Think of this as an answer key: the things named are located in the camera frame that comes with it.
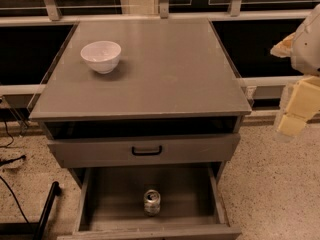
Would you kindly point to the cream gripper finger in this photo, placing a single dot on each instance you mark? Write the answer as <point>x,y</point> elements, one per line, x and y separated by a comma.
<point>301,102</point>
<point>283,49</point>

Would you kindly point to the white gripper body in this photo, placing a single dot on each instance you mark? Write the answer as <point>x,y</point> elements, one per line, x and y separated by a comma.
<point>307,50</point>

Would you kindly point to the silver 7up soda can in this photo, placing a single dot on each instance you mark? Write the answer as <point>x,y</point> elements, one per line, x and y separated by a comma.
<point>152,199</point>

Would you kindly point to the grey upper drawer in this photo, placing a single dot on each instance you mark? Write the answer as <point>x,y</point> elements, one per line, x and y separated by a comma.
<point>105,152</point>

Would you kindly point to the grey open middle drawer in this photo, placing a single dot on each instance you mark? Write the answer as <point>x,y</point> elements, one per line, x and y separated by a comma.
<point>170,202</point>

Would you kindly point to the grey drawer cabinet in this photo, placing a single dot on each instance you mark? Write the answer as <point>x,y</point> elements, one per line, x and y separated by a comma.
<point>172,79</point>

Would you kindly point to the grey metal window railing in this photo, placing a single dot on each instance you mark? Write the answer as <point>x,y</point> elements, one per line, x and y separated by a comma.
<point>28,17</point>

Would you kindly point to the white ceramic bowl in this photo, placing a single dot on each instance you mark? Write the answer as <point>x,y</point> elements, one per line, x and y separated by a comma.
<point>101,56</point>

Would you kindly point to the black metal stand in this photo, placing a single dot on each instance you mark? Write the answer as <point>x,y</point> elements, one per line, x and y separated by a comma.
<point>33,230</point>

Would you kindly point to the black drawer handle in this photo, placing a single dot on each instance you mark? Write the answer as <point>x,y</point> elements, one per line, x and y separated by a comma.
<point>146,152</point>

